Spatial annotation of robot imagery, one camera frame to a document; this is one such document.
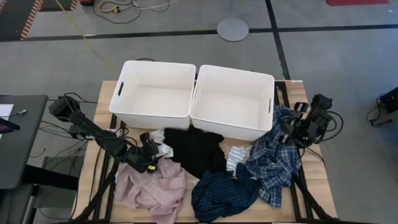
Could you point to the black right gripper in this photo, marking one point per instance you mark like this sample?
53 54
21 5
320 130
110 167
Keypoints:
290 129

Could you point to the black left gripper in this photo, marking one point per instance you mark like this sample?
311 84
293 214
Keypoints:
136 158

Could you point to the blue plaid shirt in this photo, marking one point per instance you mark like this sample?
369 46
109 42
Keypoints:
273 158

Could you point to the pink shirt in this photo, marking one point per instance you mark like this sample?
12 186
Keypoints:
155 189

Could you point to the black garment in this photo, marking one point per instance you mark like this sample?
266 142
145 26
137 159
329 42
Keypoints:
192 149

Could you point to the white striped cloth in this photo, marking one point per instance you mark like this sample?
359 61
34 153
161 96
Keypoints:
236 155

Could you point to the navy dotted garment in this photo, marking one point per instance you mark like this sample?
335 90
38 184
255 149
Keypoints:
220 193

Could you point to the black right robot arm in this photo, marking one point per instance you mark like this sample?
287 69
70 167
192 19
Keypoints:
317 121

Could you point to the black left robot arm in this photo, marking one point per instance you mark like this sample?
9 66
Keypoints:
93 130

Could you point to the yellow tag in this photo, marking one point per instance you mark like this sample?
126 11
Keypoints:
151 168

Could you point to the white plastic bin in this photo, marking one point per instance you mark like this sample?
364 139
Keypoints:
155 93
233 102

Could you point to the black equipment box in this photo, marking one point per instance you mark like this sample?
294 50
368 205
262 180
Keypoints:
388 102

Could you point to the grey round stand base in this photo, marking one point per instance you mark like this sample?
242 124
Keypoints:
232 29

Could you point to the red floor mat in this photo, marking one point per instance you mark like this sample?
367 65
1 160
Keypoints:
357 2

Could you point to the black tablet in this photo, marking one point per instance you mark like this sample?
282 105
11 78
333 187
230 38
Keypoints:
7 127

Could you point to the white paper sheet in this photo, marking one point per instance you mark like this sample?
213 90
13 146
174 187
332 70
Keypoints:
4 111

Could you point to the red black device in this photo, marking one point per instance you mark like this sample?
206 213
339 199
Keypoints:
87 1

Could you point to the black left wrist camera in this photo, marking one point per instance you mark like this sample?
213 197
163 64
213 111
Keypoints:
145 137

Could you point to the black aluminium frame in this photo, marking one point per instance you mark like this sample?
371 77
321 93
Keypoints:
109 208
280 93

